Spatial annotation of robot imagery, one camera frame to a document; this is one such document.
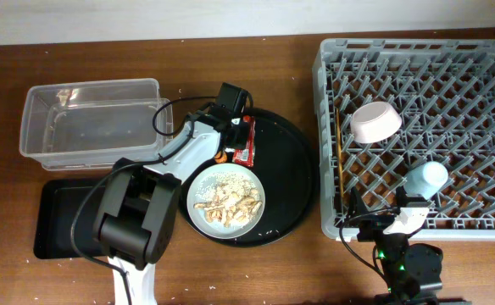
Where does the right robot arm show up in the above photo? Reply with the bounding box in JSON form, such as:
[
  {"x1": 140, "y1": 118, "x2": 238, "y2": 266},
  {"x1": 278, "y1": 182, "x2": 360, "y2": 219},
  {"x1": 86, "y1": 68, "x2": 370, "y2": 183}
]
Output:
[{"x1": 343, "y1": 186, "x2": 443, "y2": 305}]

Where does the clear plastic bin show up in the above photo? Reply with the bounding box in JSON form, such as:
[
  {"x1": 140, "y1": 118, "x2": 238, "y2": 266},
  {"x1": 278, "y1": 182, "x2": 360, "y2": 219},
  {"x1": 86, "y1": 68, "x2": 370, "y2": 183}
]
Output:
[{"x1": 19, "y1": 78, "x2": 174, "y2": 171}]

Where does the red snack wrapper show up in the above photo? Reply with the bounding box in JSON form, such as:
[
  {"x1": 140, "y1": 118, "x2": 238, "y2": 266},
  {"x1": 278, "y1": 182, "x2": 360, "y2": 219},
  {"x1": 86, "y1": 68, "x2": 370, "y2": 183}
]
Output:
[{"x1": 232, "y1": 115, "x2": 255, "y2": 168}]

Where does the grey plate with leftovers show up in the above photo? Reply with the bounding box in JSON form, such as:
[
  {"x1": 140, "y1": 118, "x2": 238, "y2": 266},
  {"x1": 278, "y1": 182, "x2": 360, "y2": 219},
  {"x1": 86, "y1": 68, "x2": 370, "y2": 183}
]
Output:
[{"x1": 186, "y1": 164, "x2": 265, "y2": 240}]

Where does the orange carrot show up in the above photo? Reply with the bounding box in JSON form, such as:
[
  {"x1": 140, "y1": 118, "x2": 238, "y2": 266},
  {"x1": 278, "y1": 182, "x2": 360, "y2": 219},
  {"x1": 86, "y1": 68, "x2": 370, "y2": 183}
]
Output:
[{"x1": 214, "y1": 151, "x2": 227, "y2": 164}]

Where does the grey dishwasher rack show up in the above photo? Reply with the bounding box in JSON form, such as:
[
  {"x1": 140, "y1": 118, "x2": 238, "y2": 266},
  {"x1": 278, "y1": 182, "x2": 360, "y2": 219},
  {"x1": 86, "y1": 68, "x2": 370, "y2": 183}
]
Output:
[{"x1": 312, "y1": 38, "x2": 495, "y2": 241}]

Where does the round black serving tray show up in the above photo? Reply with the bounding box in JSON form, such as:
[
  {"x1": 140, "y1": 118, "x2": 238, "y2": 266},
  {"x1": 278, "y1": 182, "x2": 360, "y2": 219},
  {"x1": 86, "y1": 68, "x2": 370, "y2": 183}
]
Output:
[{"x1": 175, "y1": 107, "x2": 320, "y2": 248}]

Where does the pink white bowl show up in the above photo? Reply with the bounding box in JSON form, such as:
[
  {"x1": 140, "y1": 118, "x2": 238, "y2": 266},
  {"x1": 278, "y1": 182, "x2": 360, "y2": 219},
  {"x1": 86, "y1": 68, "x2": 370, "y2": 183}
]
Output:
[{"x1": 350, "y1": 102, "x2": 403, "y2": 144}]

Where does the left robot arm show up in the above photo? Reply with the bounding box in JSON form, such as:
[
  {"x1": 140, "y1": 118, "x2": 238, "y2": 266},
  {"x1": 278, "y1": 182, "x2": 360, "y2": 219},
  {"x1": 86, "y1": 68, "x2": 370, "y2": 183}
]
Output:
[{"x1": 92, "y1": 112, "x2": 250, "y2": 304}]

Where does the black rectangular tray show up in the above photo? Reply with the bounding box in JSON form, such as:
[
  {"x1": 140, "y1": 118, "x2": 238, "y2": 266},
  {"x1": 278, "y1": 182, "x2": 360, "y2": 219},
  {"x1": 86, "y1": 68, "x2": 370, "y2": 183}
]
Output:
[{"x1": 33, "y1": 178, "x2": 104, "y2": 259}]

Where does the blue plastic cup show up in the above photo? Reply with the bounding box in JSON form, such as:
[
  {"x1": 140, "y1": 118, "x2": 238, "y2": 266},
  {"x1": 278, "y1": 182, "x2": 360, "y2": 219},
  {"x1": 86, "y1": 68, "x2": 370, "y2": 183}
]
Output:
[{"x1": 403, "y1": 161, "x2": 448, "y2": 200}]

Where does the wooden chopstick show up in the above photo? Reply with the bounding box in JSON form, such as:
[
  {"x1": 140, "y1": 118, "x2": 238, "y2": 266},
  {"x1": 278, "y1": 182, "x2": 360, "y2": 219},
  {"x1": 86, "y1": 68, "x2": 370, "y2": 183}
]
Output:
[{"x1": 334, "y1": 109, "x2": 344, "y2": 204}]

